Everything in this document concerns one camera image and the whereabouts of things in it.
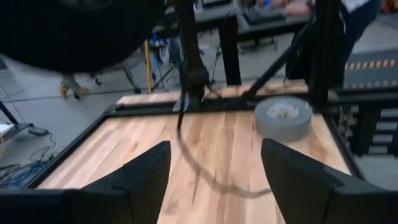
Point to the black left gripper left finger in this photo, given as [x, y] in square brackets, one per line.
[124, 199]

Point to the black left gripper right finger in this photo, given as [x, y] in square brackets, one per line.
[311, 199]

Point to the black power strip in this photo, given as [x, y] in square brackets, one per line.
[38, 131]

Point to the person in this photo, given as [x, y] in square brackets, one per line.
[73, 87]

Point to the person's blue jeans leg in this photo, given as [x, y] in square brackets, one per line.
[357, 28]

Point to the black keyboard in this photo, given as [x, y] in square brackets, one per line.
[264, 14]

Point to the person's hand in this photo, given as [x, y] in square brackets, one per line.
[297, 7]

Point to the grey office desk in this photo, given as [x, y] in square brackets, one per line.
[217, 15]

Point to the grey duct tape roll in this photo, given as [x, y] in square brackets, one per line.
[283, 124]

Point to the black aluminium table frame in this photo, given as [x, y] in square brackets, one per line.
[140, 109]

